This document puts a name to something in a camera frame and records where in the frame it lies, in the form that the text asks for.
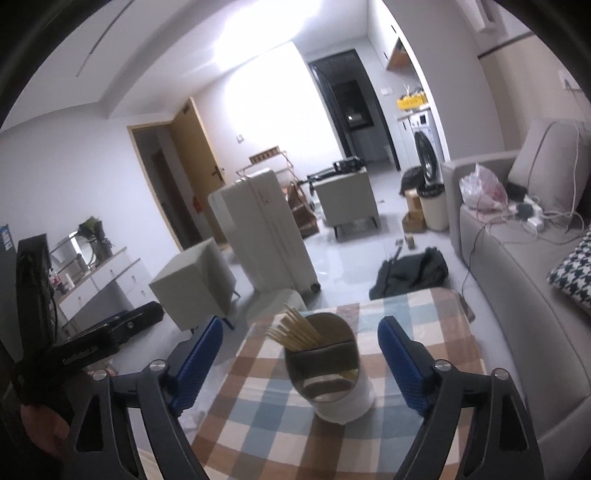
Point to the white cylindrical utensil holder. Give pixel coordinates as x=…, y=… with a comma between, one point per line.
x=341, y=401

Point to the black backpack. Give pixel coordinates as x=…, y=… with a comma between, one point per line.
x=411, y=272

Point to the black tripod device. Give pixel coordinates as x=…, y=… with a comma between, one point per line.
x=346, y=164

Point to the flat cardboard box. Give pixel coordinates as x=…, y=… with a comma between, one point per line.
x=413, y=222

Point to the black trash bag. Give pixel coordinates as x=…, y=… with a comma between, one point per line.
x=411, y=177

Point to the wooden door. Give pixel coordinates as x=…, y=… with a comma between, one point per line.
x=194, y=152

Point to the wooden wall cabinet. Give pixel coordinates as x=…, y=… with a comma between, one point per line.
x=398, y=55

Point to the checkered tablecloth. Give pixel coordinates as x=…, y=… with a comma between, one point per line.
x=258, y=406

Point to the grey sofa back cushion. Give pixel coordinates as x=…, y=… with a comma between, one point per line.
x=549, y=166

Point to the white wall socket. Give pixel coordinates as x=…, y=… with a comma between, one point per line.
x=568, y=79

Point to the beige cube ottoman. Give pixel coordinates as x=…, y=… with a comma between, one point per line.
x=348, y=198
x=198, y=281

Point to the black framed glass door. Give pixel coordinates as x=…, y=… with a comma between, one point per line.
x=323, y=101

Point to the small cardboard box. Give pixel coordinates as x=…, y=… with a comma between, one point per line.
x=413, y=201

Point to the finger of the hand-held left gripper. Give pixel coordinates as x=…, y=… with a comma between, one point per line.
x=141, y=321

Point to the clear plastic bag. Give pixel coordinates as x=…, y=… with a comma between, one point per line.
x=480, y=184

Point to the grey fabric sofa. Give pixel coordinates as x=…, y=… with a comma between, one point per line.
x=512, y=295

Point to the yellow plastic crate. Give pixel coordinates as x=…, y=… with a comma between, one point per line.
x=412, y=102

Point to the cream hard-shell suitcase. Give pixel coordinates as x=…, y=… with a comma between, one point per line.
x=272, y=230

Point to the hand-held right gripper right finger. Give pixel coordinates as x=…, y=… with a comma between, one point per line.
x=406, y=364

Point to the white drawer dresser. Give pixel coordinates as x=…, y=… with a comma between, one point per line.
x=115, y=277

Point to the houndstooth throw pillow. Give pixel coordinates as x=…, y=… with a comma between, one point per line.
x=575, y=277

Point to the wooden chopsticks bundle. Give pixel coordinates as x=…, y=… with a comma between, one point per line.
x=298, y=332

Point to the person's left hand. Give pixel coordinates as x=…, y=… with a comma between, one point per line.
x=46, y=429

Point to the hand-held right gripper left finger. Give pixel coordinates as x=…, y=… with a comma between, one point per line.
x=198, y=364

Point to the white power strip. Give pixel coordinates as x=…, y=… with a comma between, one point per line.
x=535, y=221

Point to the black pouch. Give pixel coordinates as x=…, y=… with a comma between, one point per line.
x=517, y=190

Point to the beige trash bin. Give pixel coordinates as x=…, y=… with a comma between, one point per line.
x=434, y=210

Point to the green plant in vase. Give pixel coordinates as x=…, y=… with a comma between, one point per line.
x=92, y=228

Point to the white washing machine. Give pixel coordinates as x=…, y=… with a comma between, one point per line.
x=425, y=152

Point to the round vanity mirror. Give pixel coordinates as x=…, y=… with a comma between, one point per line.
x=74, y=247

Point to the wooden storage rack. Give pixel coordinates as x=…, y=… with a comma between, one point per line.
x=302, y=212

